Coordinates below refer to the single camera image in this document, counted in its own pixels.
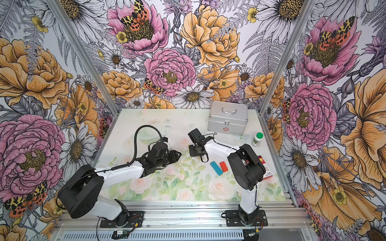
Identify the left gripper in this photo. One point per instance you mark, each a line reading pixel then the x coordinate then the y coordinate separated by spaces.
pixel 173 156

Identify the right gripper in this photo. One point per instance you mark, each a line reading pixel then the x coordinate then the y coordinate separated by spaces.
pixel 192 153

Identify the red block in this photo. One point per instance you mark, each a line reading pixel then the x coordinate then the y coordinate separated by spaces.
pixel 223 167

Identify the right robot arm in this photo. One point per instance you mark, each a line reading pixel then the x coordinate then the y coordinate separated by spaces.
pixel 245 165

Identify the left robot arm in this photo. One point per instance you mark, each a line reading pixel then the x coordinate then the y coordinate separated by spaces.
pixel 81 194

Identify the teal block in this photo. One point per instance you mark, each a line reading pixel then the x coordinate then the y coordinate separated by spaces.
pixel 216 168

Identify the clear glass bowl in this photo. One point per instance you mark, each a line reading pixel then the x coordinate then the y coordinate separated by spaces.
pixel 149 135

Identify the silver metal case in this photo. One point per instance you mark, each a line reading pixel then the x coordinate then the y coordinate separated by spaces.
pixel 228 118

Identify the white green-capped bottle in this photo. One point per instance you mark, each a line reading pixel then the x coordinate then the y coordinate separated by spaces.
pixel 258 138

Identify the red bandage box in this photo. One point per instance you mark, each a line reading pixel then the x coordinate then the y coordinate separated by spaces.
pixel 268 174

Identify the aluminium rail frame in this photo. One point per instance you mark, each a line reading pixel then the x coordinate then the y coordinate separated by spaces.
pixel 192 221

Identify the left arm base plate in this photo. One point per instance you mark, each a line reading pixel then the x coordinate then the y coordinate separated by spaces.
pixel 126 219

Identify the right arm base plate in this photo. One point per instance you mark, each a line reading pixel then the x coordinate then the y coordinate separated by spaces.
pixel 239 218

